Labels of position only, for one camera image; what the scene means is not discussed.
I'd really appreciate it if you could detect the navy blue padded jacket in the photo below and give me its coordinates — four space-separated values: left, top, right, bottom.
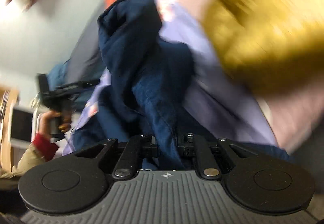
64 0 290 170

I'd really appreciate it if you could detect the left forearm beige red sleeve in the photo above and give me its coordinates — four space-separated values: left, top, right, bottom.
1 133 59 191

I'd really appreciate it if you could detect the person's left hand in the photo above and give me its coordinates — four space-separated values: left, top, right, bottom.
38 110 72 140

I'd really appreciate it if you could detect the white appliance with panel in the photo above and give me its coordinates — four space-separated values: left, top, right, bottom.
8 105 43 165

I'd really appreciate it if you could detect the purple floral bed sheet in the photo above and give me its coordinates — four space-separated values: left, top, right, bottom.
76 0 281 156

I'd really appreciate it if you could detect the mustard yellow cloth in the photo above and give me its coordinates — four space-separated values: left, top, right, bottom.
202 0 323 94

